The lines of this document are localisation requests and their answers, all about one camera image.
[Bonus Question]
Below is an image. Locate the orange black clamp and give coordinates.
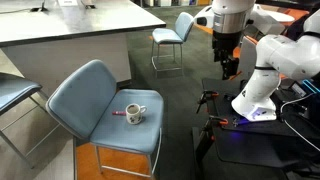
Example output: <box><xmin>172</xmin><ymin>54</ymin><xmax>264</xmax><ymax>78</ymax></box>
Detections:
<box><xmin>196</xmin><ymin>115</ymin><xmax>228</xmax><ymax>162</ymax></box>
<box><xmin>196</xmin><ymin>90</ymin><xmax>219</xmax><ymax>112</ymax></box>

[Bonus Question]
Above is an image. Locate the lower orange black clamp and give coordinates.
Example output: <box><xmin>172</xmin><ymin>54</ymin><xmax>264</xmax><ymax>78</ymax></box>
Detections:
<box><xmin>196</xmin><ymin>115</ymin><xmax>228</xmax><ymax>162</ymax></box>

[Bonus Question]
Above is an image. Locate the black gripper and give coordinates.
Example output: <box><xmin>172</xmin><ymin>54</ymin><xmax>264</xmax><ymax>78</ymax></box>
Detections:
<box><xmin>212</xmin><ymin>31</ymin><xmax>243</xmax><ymax>80</ymax></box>

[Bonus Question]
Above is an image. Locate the red marker pen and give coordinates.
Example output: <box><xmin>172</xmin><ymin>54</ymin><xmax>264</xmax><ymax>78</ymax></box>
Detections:
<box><xmin>112</xmin><ymin>111</ymin><xmax>126</xmax><ymax>116</ymax></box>

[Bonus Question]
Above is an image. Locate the far light blue chair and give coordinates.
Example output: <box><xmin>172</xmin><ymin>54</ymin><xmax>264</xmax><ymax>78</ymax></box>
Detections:
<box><xmin>151</xmin><ymin>12</ymin><xmax>194</xmax><ymax>72</ymax></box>

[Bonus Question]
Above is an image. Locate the white cable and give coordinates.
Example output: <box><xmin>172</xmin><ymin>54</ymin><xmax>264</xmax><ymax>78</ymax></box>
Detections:
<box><xmin>279</xmin><ymin>93</ymin><xmax>320</xmax><ymax>153</ymax></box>

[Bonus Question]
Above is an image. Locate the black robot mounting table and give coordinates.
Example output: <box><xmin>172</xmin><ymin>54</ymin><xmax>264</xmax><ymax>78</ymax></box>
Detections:
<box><xmin>193</xmin><ymin>78</ymin><xmax>320</xmax><ymax>176</ymax></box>

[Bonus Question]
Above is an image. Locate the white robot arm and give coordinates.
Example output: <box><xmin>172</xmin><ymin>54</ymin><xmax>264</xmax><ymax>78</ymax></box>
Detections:
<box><xmin>194</xmin><ymin>0</ymin><xmax>320</xmax><ymax>122</ymax></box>

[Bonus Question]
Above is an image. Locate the upper orange black clamp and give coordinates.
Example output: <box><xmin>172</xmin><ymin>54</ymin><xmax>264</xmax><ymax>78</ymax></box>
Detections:
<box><xmin>196</xmin><ymin>90</ymin><xmax>219</xmax><ymax>112</ymax></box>

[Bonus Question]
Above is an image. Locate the grey chair behind robot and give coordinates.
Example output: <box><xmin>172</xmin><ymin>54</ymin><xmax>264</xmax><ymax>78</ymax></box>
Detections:
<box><xmin>238</xmin><ymin>36</ymin><xmax>257</xmax><ymax>79</ymax></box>

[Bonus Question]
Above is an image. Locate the light blue padded chair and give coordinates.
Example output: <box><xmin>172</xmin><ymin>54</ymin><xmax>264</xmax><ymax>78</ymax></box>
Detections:
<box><xmin>45</xmin><ymin>59</ymin><xmax>165</xmax><ymax>179</ymax></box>

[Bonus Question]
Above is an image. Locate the white patterned ceramic mug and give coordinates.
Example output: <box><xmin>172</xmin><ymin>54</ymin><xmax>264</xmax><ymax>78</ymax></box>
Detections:
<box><xmin>126</xmin><ymin>103</ymin><xmax>147</xmax><ymax>125</ymax></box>

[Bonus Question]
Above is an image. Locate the grey counter desk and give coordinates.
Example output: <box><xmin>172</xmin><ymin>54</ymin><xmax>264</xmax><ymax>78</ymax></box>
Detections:
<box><xmin>0</xmin><ymin>0</ymin><xmax>166</xmax><ymax>95</ymax></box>

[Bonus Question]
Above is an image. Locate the left edge blue chair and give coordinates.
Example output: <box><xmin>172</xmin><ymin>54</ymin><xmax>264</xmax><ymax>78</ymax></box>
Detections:
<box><xmin>0</xmin><ymin>72</ymin><xmax>61</xmax><ymax>169</ymax></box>

